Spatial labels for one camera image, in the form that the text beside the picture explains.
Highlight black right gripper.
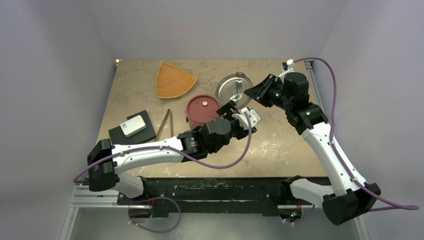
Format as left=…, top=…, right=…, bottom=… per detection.
left=245, top=73, right=293, bottom=111

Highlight dark red round lid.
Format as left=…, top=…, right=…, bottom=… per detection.
left=184, top=94, right=220, bottom=122

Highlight glass lid with red clasp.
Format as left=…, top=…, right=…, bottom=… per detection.
left=215, top=72, right=253, bottom=110

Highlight steel food tongs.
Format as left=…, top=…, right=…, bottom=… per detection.
left=154, top=108, right=174, bottom=141

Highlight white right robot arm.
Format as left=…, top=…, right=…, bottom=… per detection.
left=243, top=72, right=381, bottom=226

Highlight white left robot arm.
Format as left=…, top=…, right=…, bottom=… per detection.
left=87, top=101, right=262, bottom=205

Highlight white small device box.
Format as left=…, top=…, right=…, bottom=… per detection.
left=119, top=115, right=147, bottom=137

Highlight woven bamboo basket tray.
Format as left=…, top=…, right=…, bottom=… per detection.
left=155, top=61, right=197, bottom=99

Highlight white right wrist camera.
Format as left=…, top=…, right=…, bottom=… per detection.
left=278, top=59, right=295, bottom=80

